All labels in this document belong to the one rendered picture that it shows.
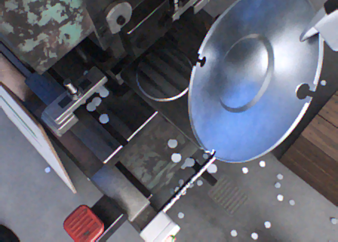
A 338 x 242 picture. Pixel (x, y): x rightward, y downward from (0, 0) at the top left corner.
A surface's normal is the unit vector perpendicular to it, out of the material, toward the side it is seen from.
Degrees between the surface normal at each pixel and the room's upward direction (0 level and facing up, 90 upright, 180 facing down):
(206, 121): 53
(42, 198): 0
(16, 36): 90
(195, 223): 0
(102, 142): 0
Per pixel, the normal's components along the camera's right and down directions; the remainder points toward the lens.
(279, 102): -0.84, -0.22
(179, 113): -0.07, -0.36
